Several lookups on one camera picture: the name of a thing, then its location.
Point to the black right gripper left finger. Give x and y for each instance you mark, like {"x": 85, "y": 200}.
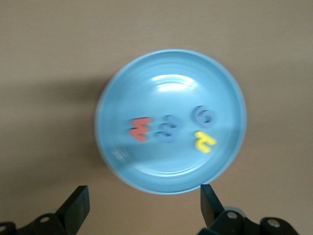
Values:
{"x": 73, "y": 210}

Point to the yellow foam letter r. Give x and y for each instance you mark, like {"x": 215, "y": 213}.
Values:
{"x": 203, "y": 142}

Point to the blue foam small letter m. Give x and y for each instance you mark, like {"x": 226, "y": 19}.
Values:
{"x": 168, "y": 129}

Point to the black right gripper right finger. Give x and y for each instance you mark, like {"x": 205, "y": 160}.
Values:
{"x": 215, "y": 213}

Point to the small blue foam letter b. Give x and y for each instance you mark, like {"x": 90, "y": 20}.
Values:
{"x": 203, "y": 117}

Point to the blue round plate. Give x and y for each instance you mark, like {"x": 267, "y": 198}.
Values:
{"x": 171, "y": 93}

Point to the red foam letter w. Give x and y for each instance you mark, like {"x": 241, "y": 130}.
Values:
{"x": 139, "y": 128}

